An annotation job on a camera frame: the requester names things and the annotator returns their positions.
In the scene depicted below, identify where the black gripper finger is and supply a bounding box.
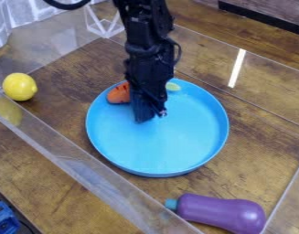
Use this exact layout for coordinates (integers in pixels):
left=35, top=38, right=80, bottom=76
left=129, top=85, right=166, bottom=123

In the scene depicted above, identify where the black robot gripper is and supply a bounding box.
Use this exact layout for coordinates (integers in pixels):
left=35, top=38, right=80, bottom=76
left=113, top=0, right=178, bottom=89

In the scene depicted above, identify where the orange toy carrot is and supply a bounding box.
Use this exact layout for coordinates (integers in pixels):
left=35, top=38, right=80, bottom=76
left=105, top=80, right=181, bottom=105

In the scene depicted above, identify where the blue round plate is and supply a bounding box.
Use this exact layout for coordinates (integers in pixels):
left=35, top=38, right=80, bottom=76
left=85, top=79, right=229, bottom=177

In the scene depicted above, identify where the dark baseboard strip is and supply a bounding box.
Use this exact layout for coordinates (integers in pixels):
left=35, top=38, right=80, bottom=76
left=217, top=0, right=299, bottom=35

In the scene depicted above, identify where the yellow toy lemon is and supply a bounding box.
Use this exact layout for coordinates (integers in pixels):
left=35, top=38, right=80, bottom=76
left=2, top=72, right=37, bottom=101

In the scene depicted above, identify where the white patterned curtain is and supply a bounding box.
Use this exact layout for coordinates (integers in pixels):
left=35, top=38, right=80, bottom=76
left=0, top=0, right=106, bottom=51

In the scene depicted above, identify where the purple toy eggplant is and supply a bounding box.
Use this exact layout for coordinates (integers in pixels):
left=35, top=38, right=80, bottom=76
left=164, top=194, right=265, bottom=234

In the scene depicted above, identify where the blue device corner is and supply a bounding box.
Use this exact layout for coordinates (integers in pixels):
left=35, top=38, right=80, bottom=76
left=0, top=201, right=19, bottom=234

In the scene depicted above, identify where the clear acrylic enclosure wall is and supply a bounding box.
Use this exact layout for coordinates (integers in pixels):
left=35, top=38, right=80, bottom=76
left=0, top=3, right=299, bottom=234

